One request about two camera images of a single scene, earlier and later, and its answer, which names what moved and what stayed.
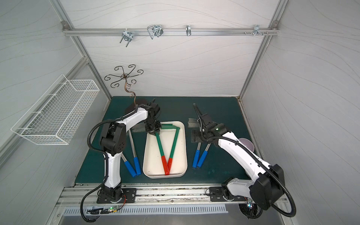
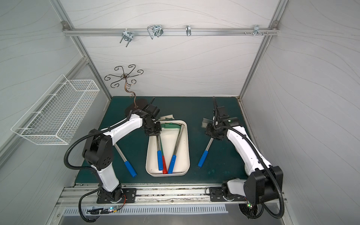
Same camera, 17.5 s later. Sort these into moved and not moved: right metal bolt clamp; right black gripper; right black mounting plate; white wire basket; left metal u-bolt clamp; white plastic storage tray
Moved: right black gripper
Not moved: right black mounting plate; left metal u-bolt clamp; white wire basket; right metal bolt clamp; white plastic storage tray
